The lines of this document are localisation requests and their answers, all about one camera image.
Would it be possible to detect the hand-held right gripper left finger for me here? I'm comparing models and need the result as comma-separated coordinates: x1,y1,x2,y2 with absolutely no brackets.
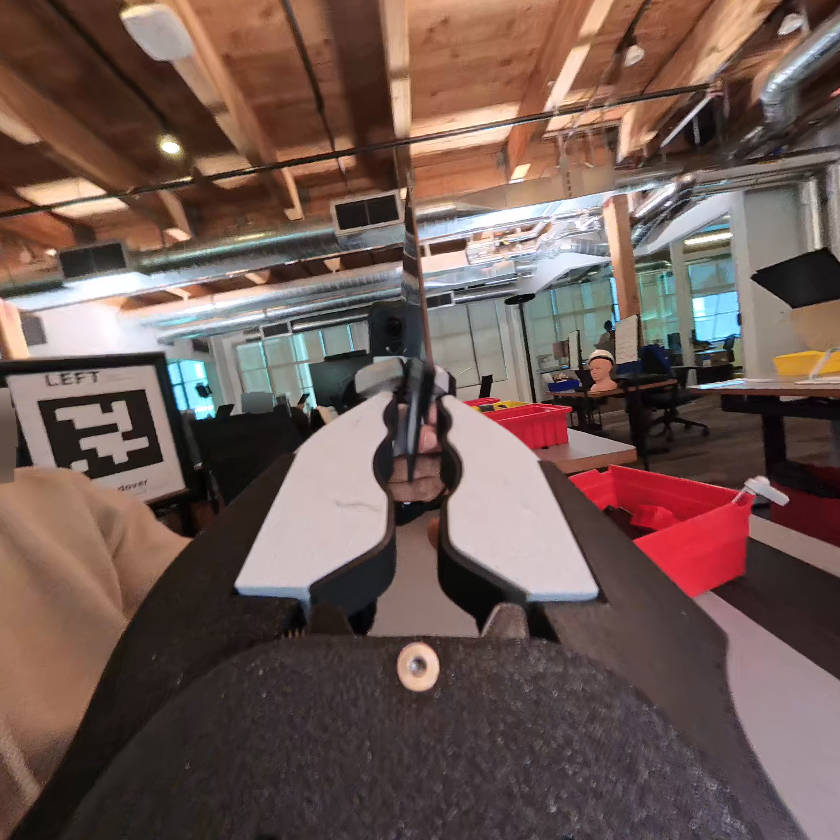
234,392,399,619

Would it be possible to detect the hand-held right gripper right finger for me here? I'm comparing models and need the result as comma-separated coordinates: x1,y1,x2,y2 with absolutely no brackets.
436,394,601,632

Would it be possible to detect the black plate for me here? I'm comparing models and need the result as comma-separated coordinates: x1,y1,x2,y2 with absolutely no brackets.
399,187,438,484

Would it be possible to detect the person's left forearm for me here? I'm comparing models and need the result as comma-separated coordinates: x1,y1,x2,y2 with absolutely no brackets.
0,465,193,837

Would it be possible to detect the black floor lamp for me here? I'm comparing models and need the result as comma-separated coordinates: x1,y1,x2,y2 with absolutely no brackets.
504,294,540,404

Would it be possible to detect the red plastic bin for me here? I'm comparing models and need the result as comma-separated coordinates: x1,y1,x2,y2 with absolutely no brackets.
482,403,572,450
570,465,756,598

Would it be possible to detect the black ceiling vent box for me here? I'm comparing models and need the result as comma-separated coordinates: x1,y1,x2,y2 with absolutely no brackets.
330,192,406,236
58,241,130,280

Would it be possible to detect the mannequin head with white cap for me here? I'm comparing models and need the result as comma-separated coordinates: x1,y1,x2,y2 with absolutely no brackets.
586,350,619,393

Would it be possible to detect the black office chair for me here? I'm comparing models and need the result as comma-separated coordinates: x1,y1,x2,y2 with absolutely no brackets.
617,373,711,442

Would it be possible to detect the black framed marker sign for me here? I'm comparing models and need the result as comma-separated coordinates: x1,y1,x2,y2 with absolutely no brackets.
0,352,198,534

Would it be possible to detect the yellow plastic bin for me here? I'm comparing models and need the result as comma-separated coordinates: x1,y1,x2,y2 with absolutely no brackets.
773,350,840,383

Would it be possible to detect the white ceiling device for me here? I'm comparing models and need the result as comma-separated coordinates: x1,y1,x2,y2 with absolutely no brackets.
120,3,196,62

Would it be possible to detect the silver air duct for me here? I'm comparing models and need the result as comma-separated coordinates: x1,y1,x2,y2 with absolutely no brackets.
0,210,614,299
755,13,840,135

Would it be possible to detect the black panel with wooden frame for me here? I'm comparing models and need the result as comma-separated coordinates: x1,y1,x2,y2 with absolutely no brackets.
751,248,840,368

